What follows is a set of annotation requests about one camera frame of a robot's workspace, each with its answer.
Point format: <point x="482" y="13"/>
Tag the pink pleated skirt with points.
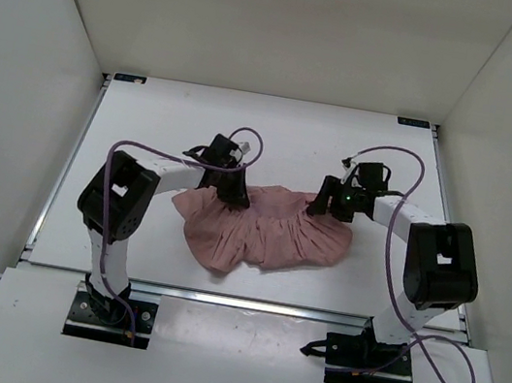
<point x="273" y="233"/>

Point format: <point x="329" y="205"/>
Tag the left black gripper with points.
<point x="237" y="195"/>

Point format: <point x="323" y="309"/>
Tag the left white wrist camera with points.
<point x="244" y="147"/>

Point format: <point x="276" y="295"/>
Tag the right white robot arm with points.
<point x="439" y="271"/>

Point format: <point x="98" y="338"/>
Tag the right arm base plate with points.
<point x="356" y="359"/>

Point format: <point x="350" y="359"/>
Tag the blue table label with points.
<point x="129" y="78"/>
<point x="412" y="122"/>

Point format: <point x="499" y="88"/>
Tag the left blue table label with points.
<point x="129" y="78"/>

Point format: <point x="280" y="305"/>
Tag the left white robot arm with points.
<point x="115" y="200"/>

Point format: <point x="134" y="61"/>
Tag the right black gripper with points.
<point x="331" y="187"/>

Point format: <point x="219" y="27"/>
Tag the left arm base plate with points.
<point x="86" y="320"/>

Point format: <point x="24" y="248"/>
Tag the right blue table label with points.
<point x="412" y="122"/>

